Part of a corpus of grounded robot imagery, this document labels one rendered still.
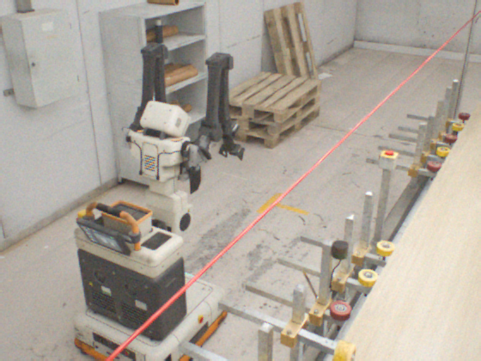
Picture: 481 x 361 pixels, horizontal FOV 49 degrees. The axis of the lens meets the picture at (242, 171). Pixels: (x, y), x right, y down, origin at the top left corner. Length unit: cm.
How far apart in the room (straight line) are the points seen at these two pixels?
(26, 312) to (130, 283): 113
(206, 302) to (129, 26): 228
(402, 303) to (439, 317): 14
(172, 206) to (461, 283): 146
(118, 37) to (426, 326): 325
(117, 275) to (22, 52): 175
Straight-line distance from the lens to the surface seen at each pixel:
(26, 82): 391
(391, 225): 307
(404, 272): 237
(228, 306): 202
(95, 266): 286
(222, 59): 266
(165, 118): 269
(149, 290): 267
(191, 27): 508
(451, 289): 234
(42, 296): 379
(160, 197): 288
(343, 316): 210
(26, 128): 419
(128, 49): 441
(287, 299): 220
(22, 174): 426
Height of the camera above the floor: 227
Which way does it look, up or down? 26 degrees down
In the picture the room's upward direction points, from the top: straight up
